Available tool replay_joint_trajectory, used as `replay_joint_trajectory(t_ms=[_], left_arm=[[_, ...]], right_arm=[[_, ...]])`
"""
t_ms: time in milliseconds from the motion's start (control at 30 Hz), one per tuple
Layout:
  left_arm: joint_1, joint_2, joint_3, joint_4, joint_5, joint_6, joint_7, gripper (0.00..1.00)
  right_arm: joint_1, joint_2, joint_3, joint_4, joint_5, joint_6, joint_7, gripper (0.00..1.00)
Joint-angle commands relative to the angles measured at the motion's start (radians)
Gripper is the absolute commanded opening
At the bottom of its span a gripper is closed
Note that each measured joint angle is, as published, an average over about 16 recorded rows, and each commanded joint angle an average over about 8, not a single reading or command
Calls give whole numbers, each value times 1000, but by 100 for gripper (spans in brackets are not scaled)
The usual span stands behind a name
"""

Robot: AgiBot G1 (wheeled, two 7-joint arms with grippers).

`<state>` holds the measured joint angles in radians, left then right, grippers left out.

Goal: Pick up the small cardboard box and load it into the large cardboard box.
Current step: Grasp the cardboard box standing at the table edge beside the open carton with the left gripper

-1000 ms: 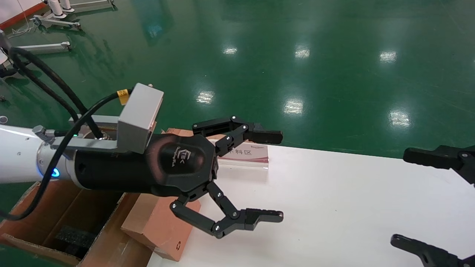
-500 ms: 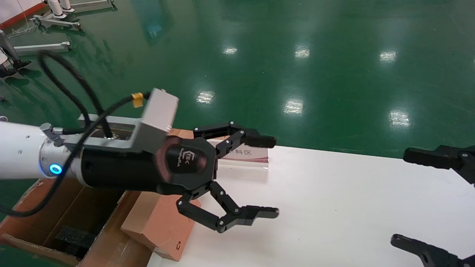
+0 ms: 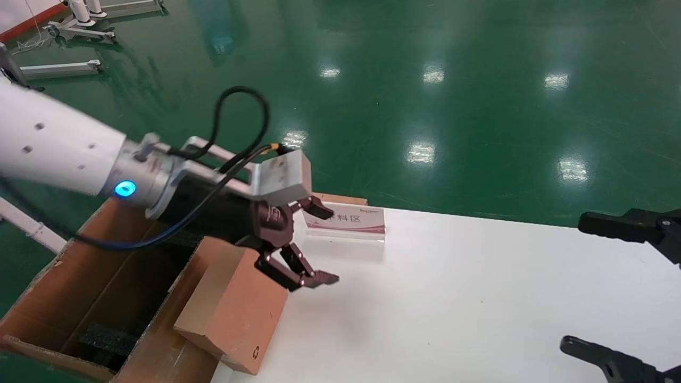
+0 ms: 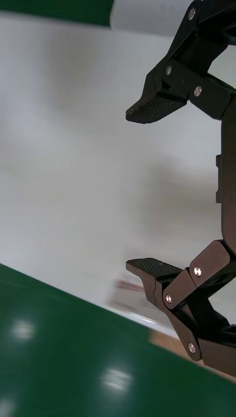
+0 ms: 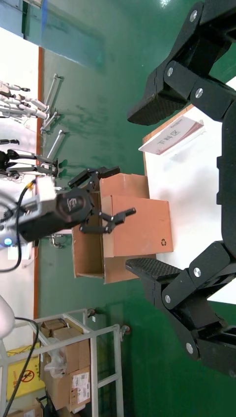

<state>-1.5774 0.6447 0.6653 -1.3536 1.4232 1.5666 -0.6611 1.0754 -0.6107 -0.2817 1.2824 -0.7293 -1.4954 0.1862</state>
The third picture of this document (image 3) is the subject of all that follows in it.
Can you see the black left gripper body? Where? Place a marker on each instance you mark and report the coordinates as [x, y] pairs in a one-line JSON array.
[[250, 223]]

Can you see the large open cardboard box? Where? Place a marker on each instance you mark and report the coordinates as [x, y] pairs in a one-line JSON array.
[[53, 298]]

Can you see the black foam padding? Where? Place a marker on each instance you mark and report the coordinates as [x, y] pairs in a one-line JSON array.
[[106, 340]]

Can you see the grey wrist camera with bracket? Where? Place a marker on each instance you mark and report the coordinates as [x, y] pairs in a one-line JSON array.
[[282, 175]]

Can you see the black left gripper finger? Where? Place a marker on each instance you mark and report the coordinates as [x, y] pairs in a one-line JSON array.
[[316, 207], [306, 279]]

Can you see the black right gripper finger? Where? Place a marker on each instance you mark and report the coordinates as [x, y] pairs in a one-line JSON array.
[[628, 226], [622, 369]]

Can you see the small cardboard box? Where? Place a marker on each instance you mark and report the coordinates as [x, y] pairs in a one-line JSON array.
[[234, 314]]

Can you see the white metal stand base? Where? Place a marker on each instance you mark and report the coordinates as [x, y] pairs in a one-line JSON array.
[[80, 33]]

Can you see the acrylic sign with red stripe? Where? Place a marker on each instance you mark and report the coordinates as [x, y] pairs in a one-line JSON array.
[[351, 218]]

